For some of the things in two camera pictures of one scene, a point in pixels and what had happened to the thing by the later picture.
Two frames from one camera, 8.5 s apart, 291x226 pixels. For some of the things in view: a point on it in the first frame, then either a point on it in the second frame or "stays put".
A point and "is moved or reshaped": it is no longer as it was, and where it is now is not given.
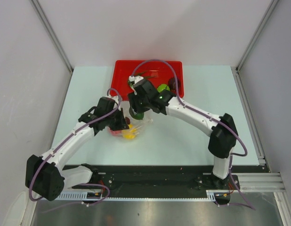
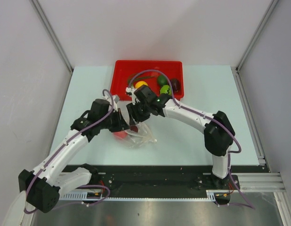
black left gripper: (122, 124) stays put
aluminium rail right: (269, 181) stays put
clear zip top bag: (136, 126) is moved or reshaped
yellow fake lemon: (129, 133) is moved or reshaped
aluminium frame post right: (256, 36) stays put
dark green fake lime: (139, 116) is moved or reshaped
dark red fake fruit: (172, 84) stays put
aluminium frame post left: (52, 34) stays put
